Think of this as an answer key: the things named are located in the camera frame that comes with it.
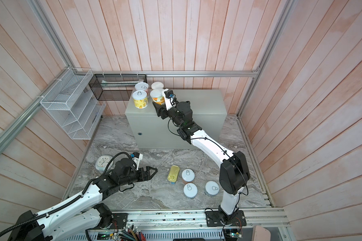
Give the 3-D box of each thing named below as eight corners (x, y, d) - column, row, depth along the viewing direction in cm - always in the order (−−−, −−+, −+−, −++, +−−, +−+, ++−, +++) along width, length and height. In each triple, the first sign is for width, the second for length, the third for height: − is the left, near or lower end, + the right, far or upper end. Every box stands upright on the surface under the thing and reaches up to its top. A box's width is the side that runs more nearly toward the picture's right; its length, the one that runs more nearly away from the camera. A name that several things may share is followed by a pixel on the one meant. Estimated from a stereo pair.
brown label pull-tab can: (181, 184, 87) (182, 180, 83) (181, 172, 92) (181, 168, 87) (194, 184, 87) (195, 180, 83) (193, 172, 92) (194, 168, 87)
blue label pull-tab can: (183, 199, 82) (183, 196, 77) (183, 186, 87) (183, 183, 82) (197, 199, 82) (198, 196, 77) (196, 186, 87) (197, 183, 82)
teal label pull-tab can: (205, 197, 82) (206, 194, 78) (203, 184, 87) (205, 180, 82) (218, 197, 82) (220, 194, 78) (216, 184, 87) (218, 180, 82)
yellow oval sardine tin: (167, 182, 88) (167, 178, 84) (171, 167, 94) (171, 164, 90) (176, 184, 88) (176, 180, 84) (179, 169, 93) (179, 165, 89)
